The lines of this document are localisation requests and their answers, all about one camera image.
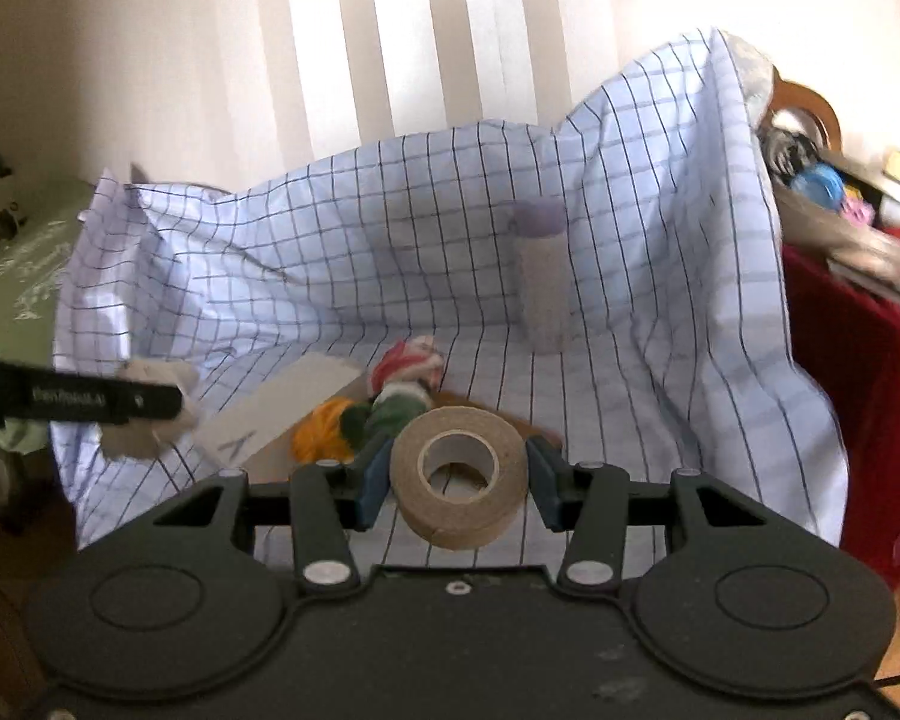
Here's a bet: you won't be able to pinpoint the white plush toy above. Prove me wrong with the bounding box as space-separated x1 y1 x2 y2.
99 356 200 464

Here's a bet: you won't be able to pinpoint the blue ball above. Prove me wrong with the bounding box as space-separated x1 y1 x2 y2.
791 165 845 205

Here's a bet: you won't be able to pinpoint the black and white patterned cloth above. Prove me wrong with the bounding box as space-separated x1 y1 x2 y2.
763 112 820 175

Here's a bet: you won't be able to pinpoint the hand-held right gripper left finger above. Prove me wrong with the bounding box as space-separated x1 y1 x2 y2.
154 439 395 589

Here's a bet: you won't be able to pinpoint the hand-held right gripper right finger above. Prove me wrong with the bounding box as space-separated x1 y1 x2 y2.
526 439 768 590

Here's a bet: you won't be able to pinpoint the grey fluffy cloth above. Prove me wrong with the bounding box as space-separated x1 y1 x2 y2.
726 30 778 121

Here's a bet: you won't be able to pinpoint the brown leather wallet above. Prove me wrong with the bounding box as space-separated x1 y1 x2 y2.
431 388 563 452

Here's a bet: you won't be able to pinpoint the wooden chair back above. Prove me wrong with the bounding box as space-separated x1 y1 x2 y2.
769 64 845 158

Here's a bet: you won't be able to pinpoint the white phone box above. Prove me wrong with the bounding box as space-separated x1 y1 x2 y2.
195 352 365 481

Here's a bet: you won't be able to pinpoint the dark red cloth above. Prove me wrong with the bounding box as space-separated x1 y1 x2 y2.
784 244 900 593

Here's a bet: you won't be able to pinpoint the white vertical blinds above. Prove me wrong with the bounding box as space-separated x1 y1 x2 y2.
217 0 623 166

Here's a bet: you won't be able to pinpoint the tan tape roll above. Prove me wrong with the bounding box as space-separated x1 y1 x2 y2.
390 405 530 548

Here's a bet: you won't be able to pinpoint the green cloth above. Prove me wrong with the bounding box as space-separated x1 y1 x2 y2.
343 382 430 458

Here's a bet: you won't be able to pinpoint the blue white checked sheet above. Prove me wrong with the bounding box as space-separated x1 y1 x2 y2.
51 26 848 550

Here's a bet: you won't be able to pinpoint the white bottle with purple lid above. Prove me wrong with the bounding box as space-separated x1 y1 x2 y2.
511 199 575 353

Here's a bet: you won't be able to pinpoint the orange cloth pouch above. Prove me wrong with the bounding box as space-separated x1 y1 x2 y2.
291 399 357 464

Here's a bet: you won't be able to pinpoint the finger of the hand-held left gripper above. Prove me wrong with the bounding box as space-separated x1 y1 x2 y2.
116 382 184 423

